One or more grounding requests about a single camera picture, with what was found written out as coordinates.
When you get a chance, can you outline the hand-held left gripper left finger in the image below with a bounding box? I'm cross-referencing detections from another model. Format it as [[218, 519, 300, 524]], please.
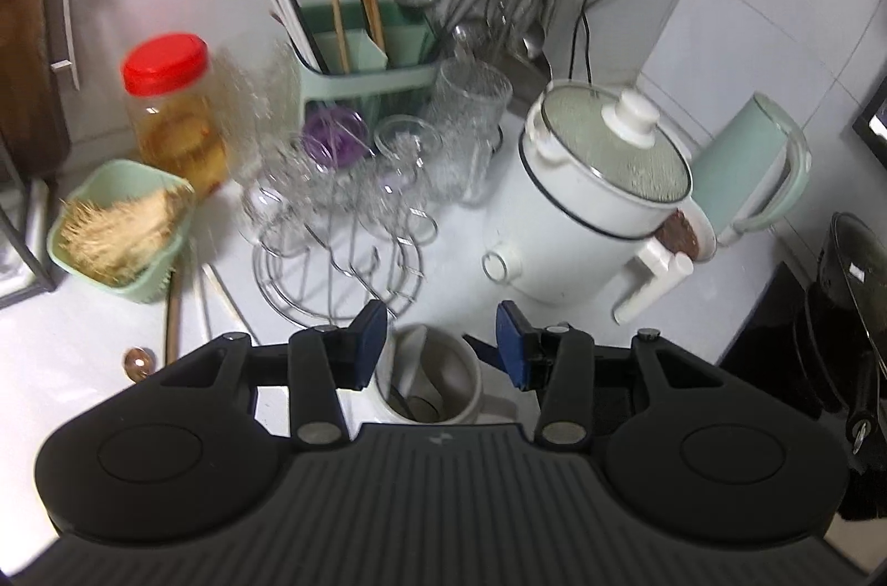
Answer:
[[145, 299, 389, 450]]

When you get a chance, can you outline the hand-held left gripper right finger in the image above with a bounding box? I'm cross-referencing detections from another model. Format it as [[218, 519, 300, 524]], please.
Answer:
[[495, 299, 748, 450]]

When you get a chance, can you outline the white ceramic mug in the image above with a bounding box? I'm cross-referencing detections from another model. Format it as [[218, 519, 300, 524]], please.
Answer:
[[374, 323, 519, 426]]

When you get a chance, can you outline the wooden chopstick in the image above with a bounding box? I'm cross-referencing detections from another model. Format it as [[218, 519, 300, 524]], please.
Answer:
[[164, 266, 184, 370]]

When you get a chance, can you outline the copper spoon black handle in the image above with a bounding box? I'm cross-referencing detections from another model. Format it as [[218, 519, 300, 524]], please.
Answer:
[[123, 346, 160, 384]]

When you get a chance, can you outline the white electric cooking pot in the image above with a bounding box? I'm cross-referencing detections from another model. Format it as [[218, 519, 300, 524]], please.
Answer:
[[483, 81, 720, 325]]

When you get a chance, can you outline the inverted stemmed glass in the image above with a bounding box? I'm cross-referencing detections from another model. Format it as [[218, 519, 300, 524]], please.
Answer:
[[239, 118, 445, 244]]

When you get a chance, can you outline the bowl of brown food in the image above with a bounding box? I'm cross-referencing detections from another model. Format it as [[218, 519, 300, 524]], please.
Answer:
[[657, 208, 720, 266]]

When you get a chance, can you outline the purple plastic lid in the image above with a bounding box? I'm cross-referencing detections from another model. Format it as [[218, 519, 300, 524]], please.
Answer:
[[301, 108, 370, 169]]

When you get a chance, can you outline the tall textured glass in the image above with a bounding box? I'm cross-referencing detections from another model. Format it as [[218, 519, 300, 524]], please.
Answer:
[[424, 58, 515, 203]]

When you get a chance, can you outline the green plastic basket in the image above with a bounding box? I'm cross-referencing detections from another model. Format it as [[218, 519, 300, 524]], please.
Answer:
[[47, 160, 200, 305]]

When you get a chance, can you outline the patterned glass mug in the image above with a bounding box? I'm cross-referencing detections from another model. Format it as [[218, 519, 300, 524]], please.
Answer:
[[208, 44, 307, 192]]

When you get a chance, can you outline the enoki mushroom bundle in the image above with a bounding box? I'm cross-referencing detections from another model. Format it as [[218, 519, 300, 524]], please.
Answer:
[[59, 185, 193, 287]]

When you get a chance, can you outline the green utensil holder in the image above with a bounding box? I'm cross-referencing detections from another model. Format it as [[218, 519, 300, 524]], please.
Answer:
[[294, 2, 446, 124]]

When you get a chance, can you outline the red lid plastic jar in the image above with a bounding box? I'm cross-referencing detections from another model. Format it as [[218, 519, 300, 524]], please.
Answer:
[[121, 33, 230, 200]]

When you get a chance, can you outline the pale green electric kettle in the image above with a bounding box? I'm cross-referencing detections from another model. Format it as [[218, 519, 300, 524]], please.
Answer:
[[688, 93, 813, 247]]

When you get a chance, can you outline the black metal dish rack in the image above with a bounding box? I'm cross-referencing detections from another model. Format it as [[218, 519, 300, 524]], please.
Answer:
[[0, 129, 58, 311]]

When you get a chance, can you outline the black wok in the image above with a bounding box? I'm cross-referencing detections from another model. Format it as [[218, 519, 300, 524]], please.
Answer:
[[804, 210, 887, 458]]

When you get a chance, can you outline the bunch of assorted chopsticks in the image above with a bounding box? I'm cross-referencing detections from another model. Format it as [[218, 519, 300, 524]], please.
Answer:
[[255, 0, 389, 74]]

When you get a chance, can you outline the small steel ladle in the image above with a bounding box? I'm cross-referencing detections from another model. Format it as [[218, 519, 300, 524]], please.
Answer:
[[394, 0, 445, 47]]

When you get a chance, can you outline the wooden cutting board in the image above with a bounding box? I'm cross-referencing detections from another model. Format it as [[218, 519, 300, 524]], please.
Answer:
[[0, 0, 74, 180]]

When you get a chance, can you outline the wire glass rack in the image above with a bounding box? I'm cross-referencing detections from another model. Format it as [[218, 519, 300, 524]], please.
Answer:
[[251, 191, 439, 328]]

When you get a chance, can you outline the black power cable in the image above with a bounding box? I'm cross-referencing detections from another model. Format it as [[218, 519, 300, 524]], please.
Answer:
[[567, 0, 647, 89]]

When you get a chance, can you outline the black framed wall device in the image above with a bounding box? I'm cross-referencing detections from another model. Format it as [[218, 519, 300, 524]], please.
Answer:
[[851, 77, 887, 169]]

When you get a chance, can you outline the steel bar handle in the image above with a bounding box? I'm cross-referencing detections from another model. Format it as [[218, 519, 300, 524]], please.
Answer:
[[40, 0, 82, 89]]

